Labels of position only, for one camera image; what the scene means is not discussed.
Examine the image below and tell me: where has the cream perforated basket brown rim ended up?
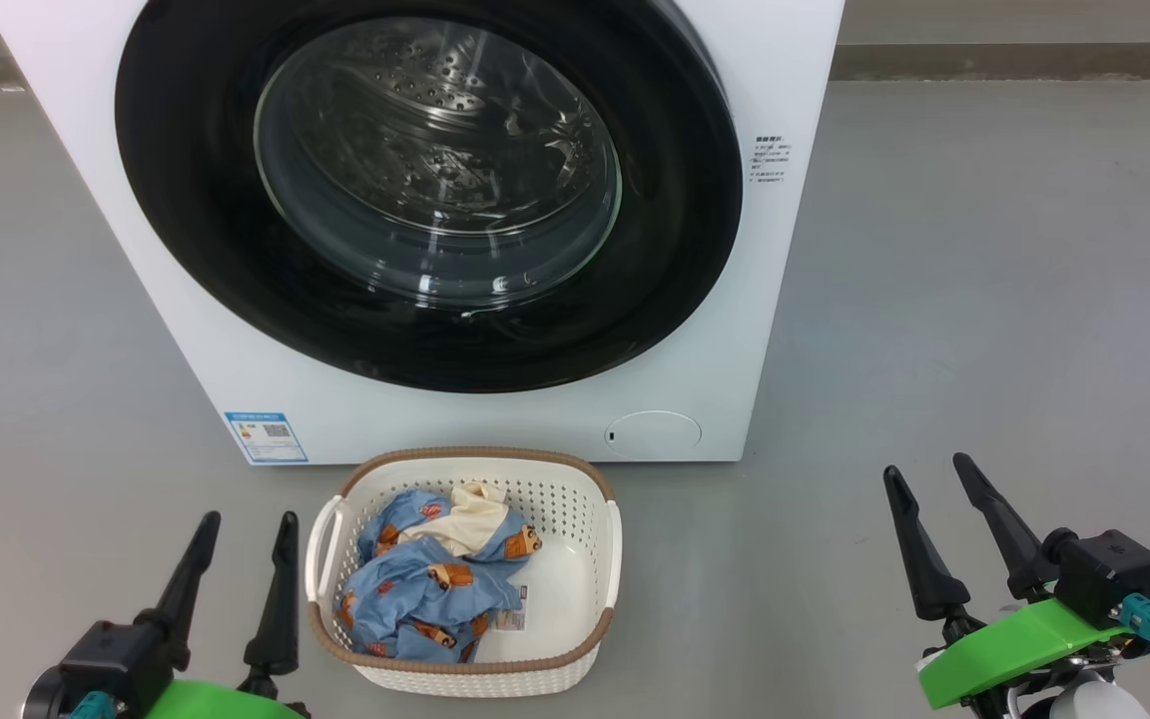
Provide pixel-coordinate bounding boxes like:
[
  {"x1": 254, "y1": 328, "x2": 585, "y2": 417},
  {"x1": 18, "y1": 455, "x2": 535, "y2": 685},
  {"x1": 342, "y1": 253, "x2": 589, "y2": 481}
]
[{"x1": 304, "y1": 446, "x2": 623, "y2": 697}]

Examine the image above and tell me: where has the basket product label sticker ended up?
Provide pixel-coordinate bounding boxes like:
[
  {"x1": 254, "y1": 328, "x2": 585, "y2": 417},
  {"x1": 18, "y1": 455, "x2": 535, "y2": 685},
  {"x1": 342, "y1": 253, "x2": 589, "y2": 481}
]
[{"x1": 495, "y1": 584, "x2": 531, "y2": 632}]

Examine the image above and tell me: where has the blue energy label sticker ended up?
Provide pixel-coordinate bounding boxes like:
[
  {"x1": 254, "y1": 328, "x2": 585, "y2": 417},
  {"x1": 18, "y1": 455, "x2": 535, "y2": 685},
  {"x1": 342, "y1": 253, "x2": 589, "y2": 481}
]
[{"x1": 225, "y1": 410, "x2": 308, "y2": 464}]

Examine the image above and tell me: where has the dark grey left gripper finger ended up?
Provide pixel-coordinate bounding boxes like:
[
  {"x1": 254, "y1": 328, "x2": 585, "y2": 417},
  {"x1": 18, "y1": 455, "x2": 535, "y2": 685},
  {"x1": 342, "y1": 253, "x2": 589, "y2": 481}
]
[
  {"x1": 136, "y1": 511, "x2": 222, "y2": 672},
  {"x1": 238, "y1": 511, "x2": 301, "y2": 700}
]

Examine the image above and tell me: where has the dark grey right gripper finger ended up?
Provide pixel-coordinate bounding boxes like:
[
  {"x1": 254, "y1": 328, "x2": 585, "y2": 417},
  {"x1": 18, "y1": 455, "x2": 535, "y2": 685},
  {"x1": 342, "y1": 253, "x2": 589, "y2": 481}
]
[
  {"x1": 882, "y1": 465, "x2": 972, "y2": 622},
  {"x1": 952, "y1": 452, "x2": 1060, "y2": 600}
]

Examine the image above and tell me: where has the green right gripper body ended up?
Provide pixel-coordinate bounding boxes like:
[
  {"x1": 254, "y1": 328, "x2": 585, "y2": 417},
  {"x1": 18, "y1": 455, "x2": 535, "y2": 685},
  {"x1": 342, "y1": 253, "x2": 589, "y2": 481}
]
[{"x1": 917, "y1": 597, "x2": 1135, "y2": 719}]

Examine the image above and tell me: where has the cream fabric garment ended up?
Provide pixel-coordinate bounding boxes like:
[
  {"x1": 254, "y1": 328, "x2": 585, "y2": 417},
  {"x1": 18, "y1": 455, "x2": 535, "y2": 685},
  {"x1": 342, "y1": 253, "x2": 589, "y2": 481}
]
[{"x1": 405, "y1": 481, "x2": 511, "y2": 558}]

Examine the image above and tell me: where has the black round glass washer door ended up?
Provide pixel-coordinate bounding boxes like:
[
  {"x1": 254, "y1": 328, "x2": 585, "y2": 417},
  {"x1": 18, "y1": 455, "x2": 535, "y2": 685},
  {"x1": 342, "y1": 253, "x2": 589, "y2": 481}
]
[{"x1": 115, "y1": 0, "x2": 744, "y2": 393}]

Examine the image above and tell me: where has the white front-load washing machine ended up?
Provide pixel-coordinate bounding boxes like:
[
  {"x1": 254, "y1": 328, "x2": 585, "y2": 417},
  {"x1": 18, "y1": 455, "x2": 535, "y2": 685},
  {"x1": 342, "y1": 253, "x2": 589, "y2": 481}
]
[{"x1": 0, "y1": 0, "x2": 846, "y2": 466}]

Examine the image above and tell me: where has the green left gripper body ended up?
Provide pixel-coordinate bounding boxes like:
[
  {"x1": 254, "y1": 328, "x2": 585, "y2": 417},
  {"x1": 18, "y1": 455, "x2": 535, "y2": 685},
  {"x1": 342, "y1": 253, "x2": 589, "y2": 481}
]
[{"x1": 141, "y1": 679, "x2": 308, "y2": 719}]

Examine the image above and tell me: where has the round white filter cover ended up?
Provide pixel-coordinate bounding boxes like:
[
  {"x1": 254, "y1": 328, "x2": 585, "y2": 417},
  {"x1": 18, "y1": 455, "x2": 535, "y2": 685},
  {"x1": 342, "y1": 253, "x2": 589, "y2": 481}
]
[{"x1": 604, "y1": 410, "x2": 703, "y2": 461}]

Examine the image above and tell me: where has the small printed text label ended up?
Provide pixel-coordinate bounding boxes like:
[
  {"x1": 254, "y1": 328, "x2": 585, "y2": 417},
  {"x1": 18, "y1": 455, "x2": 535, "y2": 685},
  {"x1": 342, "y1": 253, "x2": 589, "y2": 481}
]
[{"x1": 753, "y1": 135, "x2": 794, "y2": 186}]

